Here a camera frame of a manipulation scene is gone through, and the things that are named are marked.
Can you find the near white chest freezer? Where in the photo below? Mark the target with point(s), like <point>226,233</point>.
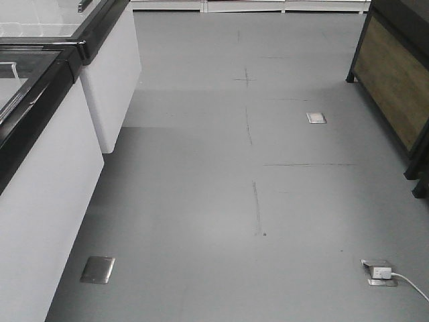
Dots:
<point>50,164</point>

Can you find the far steel floor socket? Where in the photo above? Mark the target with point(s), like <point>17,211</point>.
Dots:
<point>316,118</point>

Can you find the white chest freezer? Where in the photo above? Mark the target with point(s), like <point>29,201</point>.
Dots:
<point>103,32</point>
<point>50,164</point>

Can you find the open floor socket with plug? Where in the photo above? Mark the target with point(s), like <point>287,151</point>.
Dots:
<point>379,272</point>

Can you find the white store shelf unit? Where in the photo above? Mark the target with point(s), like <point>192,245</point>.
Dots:
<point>205,6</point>

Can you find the far white chest freezer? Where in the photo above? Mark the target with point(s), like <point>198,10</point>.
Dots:
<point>103,32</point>

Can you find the closed steel floor socket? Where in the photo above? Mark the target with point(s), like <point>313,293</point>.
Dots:
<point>97,270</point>

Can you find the wooden black-framed produce stand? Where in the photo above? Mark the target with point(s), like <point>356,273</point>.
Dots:
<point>391,64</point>

